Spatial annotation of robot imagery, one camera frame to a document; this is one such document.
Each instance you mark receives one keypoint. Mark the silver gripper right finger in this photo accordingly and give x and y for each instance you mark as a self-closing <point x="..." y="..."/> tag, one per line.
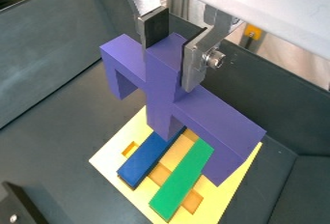
<point x="200" y="50"/>

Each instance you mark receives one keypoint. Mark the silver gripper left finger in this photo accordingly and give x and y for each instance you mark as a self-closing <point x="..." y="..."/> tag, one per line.
<point x="151" y="20"/>

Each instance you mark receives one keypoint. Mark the purple comb-shaped block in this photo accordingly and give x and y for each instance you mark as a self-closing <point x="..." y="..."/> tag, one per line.
<point x="151" y="69"/>

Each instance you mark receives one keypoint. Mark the blue long bar block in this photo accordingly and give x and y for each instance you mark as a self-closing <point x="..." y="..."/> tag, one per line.
<point x="144" y="158"/>

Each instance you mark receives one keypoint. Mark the green long bar block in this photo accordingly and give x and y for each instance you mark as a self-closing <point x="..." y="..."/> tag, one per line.
<point x="171" y="194"/>

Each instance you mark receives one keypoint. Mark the black angle bracket holder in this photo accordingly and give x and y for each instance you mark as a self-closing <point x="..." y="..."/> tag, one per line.
<point x="17" y="209"/>

